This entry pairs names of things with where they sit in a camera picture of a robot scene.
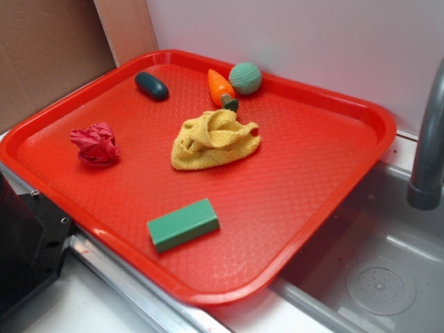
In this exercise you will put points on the dark green plastic pickle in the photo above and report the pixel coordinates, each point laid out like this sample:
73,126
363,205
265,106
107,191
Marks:
152,86

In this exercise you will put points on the brown cardboard panel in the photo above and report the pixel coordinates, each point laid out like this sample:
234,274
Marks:
51,48

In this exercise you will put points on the sink drain cover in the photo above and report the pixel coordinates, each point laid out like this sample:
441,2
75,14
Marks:
380,289

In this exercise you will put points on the green rectangular block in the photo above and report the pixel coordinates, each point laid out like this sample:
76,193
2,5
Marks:
183,225

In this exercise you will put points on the yellow knitted cloth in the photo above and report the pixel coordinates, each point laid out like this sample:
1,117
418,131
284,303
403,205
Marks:
213,139

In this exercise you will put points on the orange plastic carrot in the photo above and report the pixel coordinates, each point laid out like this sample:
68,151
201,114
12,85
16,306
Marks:
221,91

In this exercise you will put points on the grey metal faucet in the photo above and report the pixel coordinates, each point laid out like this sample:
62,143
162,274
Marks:
426,182

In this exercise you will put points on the red plastic tray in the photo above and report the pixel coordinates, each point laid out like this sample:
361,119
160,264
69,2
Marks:
316,146

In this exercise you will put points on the stainless steel sink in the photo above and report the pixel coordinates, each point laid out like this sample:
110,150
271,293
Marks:
373,223

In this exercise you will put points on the crumpled red paper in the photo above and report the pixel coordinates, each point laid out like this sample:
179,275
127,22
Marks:
96,145

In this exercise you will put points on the green textured ball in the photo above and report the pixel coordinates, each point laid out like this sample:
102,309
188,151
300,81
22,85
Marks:
245,78

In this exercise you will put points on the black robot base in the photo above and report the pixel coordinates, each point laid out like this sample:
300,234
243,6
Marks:
35,235

